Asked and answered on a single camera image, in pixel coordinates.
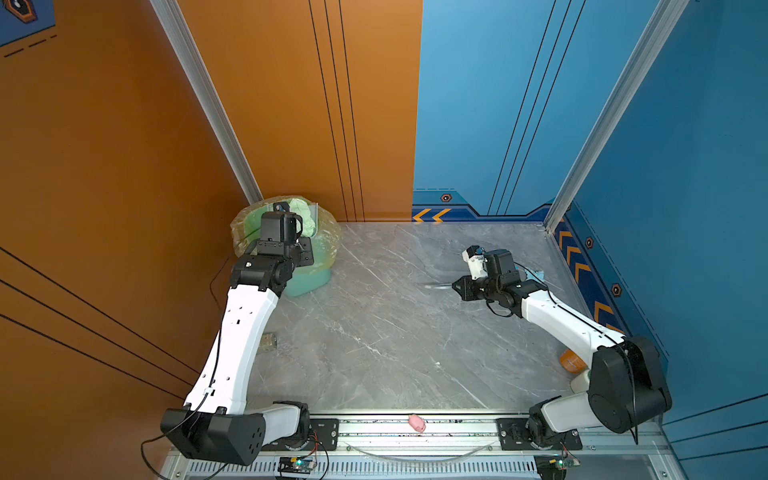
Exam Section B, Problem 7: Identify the grey-blue plastic dustpan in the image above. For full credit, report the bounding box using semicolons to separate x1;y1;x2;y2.
301;202;319;225

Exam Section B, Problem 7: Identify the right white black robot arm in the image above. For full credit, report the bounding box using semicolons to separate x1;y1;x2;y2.
452;245;673;449

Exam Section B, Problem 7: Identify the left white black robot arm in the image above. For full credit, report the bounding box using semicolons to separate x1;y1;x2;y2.
160;202;314;466

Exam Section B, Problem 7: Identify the green plastic trash bin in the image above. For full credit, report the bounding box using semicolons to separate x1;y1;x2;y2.
230;196;342;297

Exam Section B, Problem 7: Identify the small light green paper scrap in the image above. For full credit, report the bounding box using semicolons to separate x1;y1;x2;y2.
299;210;317;238

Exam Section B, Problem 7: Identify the clear yellow bin liner bag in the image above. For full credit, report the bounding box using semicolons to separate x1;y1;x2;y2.
230;195;342;272

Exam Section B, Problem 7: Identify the light blue paper scrap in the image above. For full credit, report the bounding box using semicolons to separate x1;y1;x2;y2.
526;269;544;283

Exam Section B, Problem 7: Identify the white bottle green cap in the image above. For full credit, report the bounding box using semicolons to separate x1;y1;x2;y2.
570;369;591;394

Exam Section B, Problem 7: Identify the right green circuit board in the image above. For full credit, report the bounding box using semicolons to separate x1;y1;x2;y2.
534;456;581;480

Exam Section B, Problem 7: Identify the green circuit board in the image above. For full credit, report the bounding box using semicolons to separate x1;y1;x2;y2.
276;457;319;479
534;456;581;480

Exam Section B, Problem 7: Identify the left green circuit board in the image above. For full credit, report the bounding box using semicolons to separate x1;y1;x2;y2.
276;457;319;479

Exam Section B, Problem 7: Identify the pink toy on rail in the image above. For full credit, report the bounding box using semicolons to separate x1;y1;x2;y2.
408;414;427;434

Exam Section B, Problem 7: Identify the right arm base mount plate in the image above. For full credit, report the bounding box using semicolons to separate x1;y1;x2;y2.
495;417;583;451

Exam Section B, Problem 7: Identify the aluminium front rail frame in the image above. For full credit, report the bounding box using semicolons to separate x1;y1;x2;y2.
159;410;686;479

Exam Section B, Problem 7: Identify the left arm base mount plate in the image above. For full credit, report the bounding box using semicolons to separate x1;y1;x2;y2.
262;417;340;452

